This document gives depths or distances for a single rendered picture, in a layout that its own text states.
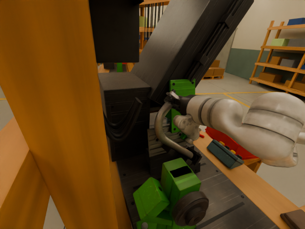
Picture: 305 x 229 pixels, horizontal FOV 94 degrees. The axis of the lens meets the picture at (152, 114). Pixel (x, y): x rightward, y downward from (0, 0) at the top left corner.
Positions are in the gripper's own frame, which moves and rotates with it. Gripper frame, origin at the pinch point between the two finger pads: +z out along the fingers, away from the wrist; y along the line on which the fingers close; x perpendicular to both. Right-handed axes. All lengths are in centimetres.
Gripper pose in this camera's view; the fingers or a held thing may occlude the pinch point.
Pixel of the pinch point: (171, 102)
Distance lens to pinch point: 51.5
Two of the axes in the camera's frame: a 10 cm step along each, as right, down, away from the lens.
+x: -6.1, 7.8, -0.9
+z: -3.8, -1.9, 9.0
